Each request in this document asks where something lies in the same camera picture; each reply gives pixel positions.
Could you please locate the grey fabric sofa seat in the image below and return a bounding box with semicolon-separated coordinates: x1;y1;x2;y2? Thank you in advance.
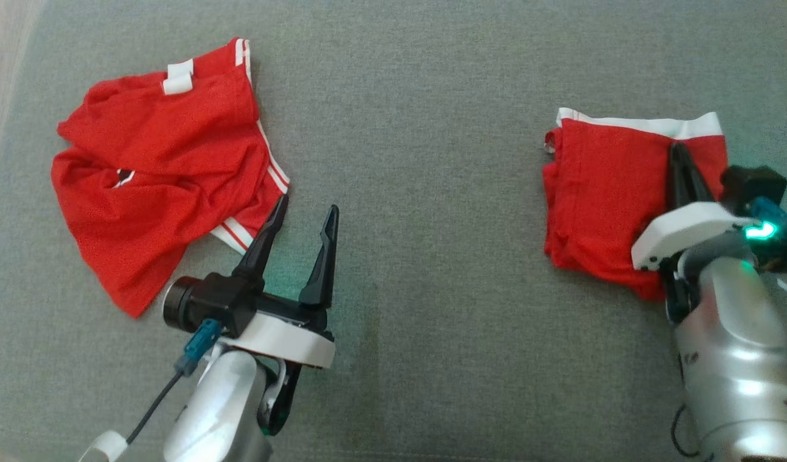
0;0;787;462

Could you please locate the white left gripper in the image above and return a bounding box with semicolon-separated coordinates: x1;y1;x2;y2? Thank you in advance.
226;194;339;370

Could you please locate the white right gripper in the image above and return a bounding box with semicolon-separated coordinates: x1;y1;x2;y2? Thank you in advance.
630;142;760;322

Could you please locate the black left cable, teal plug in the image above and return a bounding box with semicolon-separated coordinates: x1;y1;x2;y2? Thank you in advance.
125;319;223;447

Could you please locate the red mesh garment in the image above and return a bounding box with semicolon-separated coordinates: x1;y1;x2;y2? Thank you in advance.
51;37;291;319

